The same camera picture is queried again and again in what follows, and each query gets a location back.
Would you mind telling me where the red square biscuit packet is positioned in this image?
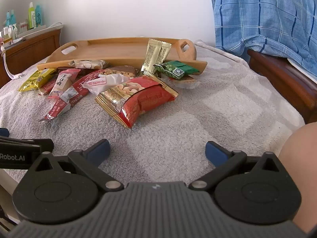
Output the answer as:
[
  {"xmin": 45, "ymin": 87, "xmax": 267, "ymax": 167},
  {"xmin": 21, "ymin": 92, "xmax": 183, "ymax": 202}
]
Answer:
[{"xmin": 37, "ymin": 78, "xmax": 60, "ymax": 96}]

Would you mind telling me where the grey checkered blanket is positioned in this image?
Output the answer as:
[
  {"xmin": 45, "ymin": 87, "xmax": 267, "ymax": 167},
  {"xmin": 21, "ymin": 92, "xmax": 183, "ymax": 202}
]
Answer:
[{"xmin": 0, "ymin": 40, "xmax": 305, "ymax": 186}]

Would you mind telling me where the green bottle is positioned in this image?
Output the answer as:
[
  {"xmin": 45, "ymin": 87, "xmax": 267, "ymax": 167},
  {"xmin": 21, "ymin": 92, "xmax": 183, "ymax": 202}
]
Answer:
[{"xmin": 28, "ymin": 2, "xmax": 35, "ymax": 30}]

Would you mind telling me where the small white pink packet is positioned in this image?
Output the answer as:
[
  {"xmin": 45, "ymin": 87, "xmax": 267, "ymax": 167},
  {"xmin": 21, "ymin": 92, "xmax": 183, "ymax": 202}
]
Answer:
[{"xmin": 83, "ymin": 74, "xmax": 128, "ymax": 96}]

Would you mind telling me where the pink snack packet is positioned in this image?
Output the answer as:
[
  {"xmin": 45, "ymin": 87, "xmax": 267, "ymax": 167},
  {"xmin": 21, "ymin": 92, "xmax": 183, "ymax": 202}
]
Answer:
[{"xmin": 48, "ymin": 69, "xmax": 81, "ymax": 99}]

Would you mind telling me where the red gold nut packet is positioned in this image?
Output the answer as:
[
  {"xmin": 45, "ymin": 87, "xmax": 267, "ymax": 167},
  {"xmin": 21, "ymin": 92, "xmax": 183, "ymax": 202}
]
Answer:
[{"xmin": 95, "ymin": 76, "xmax": 179, "ymax": 129}]

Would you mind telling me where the white cable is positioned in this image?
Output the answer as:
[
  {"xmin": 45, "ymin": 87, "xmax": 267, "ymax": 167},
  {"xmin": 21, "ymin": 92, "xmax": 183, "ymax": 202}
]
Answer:
[{"xmin": 0, "ymin": 42, "xmax": 26, "ymax": 80}]

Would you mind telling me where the clear biscuit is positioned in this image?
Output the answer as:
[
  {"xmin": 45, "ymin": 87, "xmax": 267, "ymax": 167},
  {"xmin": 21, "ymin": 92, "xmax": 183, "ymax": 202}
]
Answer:
[{"xmin": 168, "ymin": 76, "xmax": 199, "ymax": 90}]

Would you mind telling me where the long red snack bar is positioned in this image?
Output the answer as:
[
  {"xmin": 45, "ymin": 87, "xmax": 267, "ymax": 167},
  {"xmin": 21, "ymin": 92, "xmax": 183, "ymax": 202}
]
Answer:
[{"xmin": 38, "ymin": 74, "xmax": 99, "ymax": 122}]

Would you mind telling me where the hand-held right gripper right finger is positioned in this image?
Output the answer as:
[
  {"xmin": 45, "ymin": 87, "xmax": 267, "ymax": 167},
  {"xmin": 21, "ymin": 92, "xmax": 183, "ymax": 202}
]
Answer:
[{"xmin": 189, "ymin": 141, "xmax": 285, "ymax": 191}]

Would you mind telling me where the red chocolate bar packet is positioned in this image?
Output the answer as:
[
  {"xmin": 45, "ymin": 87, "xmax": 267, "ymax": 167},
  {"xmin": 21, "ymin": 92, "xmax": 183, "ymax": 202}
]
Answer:
[{"xmin": 57, "ymin": 66, "xmax": 139, "ymax": 80}]

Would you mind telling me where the beige sachet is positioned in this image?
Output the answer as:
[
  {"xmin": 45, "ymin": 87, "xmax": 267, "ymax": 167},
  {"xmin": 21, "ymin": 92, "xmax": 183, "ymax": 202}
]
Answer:
[
  {"xmin": 141, "ymin": 39, "xmax": 163, "ymax": 73},
  {"xmin": 158, "ymin": 41, "xmax": 172, "ymax": 65}
]

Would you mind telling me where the wooden bed frame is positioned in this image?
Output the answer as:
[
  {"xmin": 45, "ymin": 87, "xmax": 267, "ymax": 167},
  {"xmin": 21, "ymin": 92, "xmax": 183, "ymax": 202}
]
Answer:
[{"xmin": 247, "ymin": 49, "xmax": 317, "ymax": 124}]

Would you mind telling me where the white organiser tray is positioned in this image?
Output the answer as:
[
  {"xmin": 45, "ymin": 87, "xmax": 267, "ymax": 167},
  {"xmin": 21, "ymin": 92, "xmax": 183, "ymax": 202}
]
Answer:
[{"xmin": 15, "ymin": 24, "xmax": 47, "ymax": 39}]

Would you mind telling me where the small teal bottle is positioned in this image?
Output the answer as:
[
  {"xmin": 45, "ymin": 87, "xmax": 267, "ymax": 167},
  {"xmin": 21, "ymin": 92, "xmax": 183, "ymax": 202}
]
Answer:
[{"xmin": 7, "ymin": 10, "xmax": 16, "ymax": 28}]

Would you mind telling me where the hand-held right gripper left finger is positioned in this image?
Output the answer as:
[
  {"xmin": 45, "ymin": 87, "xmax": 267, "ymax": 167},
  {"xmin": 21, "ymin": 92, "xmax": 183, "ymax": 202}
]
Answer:
[{"xmin": 30, "ymin": 139, "xmax": 124, "ymax": 192}]

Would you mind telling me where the white nougat packet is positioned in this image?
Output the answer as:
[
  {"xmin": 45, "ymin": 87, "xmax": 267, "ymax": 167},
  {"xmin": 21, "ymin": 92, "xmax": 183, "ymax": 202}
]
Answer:
[{"xmin": 69, "ymin": 59, "xmax": 109, "ymax": 69}]

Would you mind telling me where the person's leg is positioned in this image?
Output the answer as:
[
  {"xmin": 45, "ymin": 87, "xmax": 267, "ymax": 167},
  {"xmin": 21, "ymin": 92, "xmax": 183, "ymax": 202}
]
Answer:
[{"xmin": 277, "ymin": 123, "xmax": 317, "ymax": 238}]

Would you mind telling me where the green snack packet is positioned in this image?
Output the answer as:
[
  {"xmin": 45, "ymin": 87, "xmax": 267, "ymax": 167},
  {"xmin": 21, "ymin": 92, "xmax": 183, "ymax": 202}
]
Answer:
[{"xmin": 154, "ymin": 61, "xmax": 200, "ymax": 79}]

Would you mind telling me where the wooden serving tray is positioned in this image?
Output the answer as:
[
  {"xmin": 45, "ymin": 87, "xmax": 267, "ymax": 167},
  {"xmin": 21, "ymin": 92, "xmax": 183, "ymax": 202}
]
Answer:
[{"xmin": 37, "ymin": 38, "xmax": 208, "ymax": 76}]

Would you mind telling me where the yellow snack packet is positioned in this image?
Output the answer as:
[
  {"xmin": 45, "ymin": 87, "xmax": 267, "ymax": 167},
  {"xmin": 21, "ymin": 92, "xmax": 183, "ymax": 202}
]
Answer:
[{"xmin": 18, "ymin": 69, "xmax": 56, "ymax": 92}]

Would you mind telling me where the blue plaid shirt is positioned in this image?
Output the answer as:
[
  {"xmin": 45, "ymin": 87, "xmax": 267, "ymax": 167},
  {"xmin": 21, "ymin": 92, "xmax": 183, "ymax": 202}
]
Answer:
[{"xmin": 212, "ymin": 0, "xmax": 317, "ymax": 66}]

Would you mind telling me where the wooden nightstand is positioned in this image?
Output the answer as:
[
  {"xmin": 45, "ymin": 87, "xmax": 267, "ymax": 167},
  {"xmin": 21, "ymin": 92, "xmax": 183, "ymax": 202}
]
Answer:
[{"xmin": 0, "ymin": 28, "xmax": 62, "ymax": 87}]

